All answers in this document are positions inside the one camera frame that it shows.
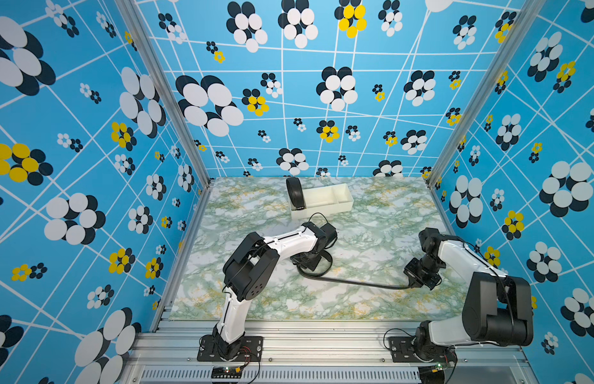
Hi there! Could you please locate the left circuit board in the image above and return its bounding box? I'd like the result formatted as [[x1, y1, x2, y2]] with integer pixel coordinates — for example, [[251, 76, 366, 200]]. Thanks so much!
[[211, 366, 244, 382]]

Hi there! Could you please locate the right aluminium corner post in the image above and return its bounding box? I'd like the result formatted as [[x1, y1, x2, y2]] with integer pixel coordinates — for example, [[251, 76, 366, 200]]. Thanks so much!
[[427, 0, 546, 191]]

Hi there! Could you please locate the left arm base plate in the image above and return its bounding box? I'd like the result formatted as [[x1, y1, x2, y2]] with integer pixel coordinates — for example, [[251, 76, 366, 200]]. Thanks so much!
[[196, 334, 264, 363]]

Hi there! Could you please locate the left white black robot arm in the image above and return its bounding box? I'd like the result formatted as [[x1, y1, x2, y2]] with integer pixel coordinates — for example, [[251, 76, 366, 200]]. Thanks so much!
[[212, 222, 337, 360]]

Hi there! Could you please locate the aluminium corner post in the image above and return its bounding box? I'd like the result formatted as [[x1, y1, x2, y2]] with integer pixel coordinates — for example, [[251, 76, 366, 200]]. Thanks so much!
[[116, 0, 211, 190], [427, 0, 546, 191]]

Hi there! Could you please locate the aluminium front frame rail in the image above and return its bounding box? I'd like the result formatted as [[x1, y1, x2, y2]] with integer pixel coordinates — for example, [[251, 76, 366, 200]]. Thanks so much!
[[121, 319, 537, 383]]

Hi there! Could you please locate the right circuit board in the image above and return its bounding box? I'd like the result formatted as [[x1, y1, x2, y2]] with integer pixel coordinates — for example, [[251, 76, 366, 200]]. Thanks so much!
[[419, 366, 446, 384]]

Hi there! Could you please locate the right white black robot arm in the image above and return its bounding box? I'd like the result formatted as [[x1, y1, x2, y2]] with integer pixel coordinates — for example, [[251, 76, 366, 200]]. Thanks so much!
[[404, 227, 534, 361]]

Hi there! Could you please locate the left aluminium corner post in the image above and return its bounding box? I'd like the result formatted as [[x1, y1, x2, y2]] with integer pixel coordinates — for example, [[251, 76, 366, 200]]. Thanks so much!
[[116, 0, 211, 190]]

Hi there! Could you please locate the white compartment storage tray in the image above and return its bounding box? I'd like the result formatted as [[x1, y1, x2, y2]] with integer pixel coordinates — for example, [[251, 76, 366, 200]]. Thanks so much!
[[290, 183, 354, 220]]

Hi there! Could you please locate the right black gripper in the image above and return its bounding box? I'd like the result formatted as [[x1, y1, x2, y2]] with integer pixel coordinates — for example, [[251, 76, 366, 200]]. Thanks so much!
[[403, 255, 442, 289]]

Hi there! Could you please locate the long black leather belt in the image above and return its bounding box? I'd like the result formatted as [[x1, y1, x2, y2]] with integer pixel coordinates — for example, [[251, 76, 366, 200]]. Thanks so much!
[[286, 177, 306, 211]]

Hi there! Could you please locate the circuit board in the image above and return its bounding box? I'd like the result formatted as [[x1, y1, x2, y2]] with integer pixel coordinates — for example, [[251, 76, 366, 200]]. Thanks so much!
[[211, 366, 244, 382], [419, 366, 446, 384]]

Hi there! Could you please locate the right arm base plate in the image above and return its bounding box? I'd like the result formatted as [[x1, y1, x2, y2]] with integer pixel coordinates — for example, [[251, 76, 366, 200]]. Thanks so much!
[[388, 336, 458, 364]]

